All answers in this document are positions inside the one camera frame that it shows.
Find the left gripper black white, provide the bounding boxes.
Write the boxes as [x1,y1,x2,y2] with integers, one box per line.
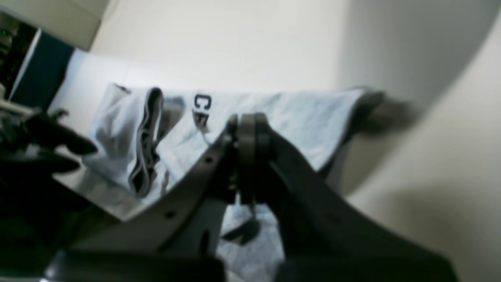
[0,110,98,174]

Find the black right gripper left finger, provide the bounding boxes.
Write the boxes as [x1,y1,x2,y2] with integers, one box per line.
[45,114,257,282]

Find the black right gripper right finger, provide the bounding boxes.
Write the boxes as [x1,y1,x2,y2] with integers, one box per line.
[255,114,458,282]

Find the grey T-shirt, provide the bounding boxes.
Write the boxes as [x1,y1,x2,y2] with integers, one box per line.
[82,82,386,282]

